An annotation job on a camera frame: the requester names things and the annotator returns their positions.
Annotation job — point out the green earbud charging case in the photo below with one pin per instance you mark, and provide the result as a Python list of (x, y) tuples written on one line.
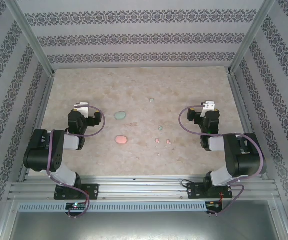
[(119, 115)]

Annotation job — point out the pink earbud charging case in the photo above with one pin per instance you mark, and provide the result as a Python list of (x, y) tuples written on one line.
[(120, 139)]

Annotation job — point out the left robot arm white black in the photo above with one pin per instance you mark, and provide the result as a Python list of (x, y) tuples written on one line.
[(43, 152)]

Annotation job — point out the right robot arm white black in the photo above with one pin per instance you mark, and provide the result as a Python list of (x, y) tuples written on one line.
[(246, 160)]

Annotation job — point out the grey metal sheet panel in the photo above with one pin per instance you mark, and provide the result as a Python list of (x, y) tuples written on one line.
[(143, 225)]

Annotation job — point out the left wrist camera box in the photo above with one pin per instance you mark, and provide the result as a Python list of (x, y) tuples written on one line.
[(83, 108)]

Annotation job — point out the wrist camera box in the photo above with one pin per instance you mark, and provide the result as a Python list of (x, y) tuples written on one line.
[(209, 105), (83, 108)]

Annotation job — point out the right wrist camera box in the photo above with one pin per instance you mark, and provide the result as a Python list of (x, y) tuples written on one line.
[(209, 105)]

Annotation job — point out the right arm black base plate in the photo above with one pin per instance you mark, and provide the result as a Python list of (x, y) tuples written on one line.
[(196, 191)]

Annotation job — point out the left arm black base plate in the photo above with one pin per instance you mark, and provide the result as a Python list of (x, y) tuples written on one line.
[(91, 191)]

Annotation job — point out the aluminium frame post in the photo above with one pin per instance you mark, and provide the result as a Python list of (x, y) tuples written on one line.
[(251, 37), (32, 41)]

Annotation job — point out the aluminium mounting rail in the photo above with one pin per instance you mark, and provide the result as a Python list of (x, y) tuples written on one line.
[(143, 187)]

